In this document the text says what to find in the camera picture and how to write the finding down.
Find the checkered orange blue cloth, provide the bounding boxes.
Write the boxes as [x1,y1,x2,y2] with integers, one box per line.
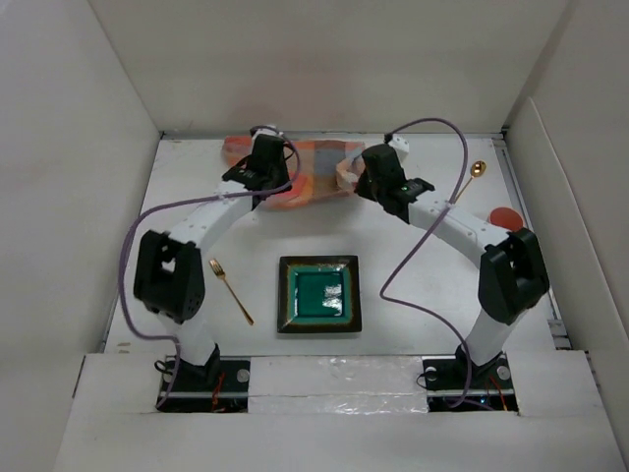
[221,136,366,210]

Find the green black square plate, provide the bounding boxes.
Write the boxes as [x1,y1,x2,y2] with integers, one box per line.
[277,255,363,334]

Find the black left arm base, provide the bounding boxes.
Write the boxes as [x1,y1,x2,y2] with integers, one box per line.
[154,356,251,414]

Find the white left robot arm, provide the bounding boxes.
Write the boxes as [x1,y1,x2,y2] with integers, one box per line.
[133,126,291,390]

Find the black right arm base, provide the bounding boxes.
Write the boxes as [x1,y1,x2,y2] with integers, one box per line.
[416,353,519,413]

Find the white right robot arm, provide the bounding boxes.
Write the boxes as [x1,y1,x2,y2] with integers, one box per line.
[355,144,549,387]

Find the gold fork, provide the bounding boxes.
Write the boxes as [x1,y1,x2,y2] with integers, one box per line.
[209,259,255,326]

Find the gold spoon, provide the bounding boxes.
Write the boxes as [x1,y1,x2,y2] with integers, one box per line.
[454,160,486,203]

